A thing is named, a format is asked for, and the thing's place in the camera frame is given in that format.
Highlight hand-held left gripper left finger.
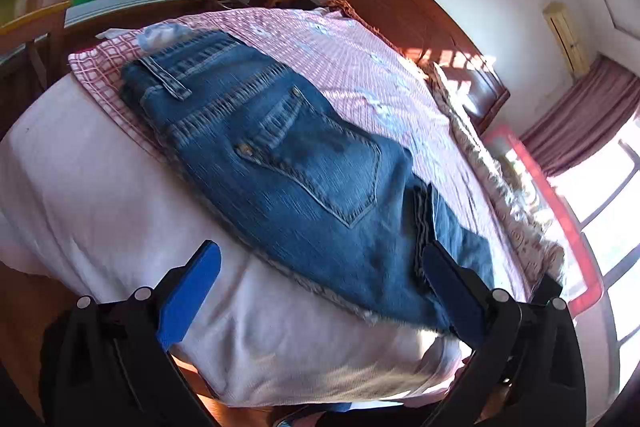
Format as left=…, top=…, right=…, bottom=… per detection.
left=40, top=239, right=223, bottom=427

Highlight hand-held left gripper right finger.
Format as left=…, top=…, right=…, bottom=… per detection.
left=422, top=240, right=588, bottom=427

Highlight blue denim pants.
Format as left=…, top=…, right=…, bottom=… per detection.
left=119, top=30, right=497, bottom=334

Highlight swirl patterned quilt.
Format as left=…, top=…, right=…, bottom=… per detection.
left=429, top=61, right=567, bottom=290

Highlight window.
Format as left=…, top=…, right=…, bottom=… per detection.
left=547, top=114, right=640, bottom=390

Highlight mauve curtain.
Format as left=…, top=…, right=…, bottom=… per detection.
left=520, top=54, right=640, bottom=178

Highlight orange fringed blanket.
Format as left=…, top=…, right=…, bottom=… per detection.
left=324, top=0, right=437, bottom=74

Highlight wooden headboard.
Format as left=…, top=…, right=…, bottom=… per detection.
left=331, top=0, right=512, bottom=136

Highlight beige air conditioner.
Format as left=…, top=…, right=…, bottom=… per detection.
left=542, top=2, right=592, bottom=78

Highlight wooden table with yellow edge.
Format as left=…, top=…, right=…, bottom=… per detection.
left=0, top=0, right=74, bottom=75

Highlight red bed guard rail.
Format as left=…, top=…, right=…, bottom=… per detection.
left=481, top=124, right=604, bottom=317

